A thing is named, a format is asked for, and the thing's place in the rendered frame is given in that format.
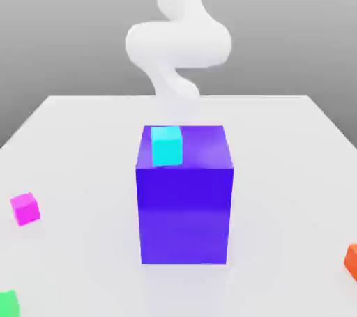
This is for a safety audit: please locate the small orange cube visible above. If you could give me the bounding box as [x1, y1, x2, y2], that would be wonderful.
[343, 243, 357, 281]

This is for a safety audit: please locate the small cyan cube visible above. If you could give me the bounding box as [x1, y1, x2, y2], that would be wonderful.
[150, 125, 184, 167]

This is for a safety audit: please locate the small green cube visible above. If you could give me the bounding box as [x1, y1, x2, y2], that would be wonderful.
[0, 289, 21, 317]

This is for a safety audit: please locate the small magenta cube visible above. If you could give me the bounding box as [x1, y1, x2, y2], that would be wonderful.
[10, 192, 41, 228]

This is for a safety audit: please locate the large purple box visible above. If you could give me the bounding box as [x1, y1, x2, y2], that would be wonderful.
[135, 125, 234, 265]

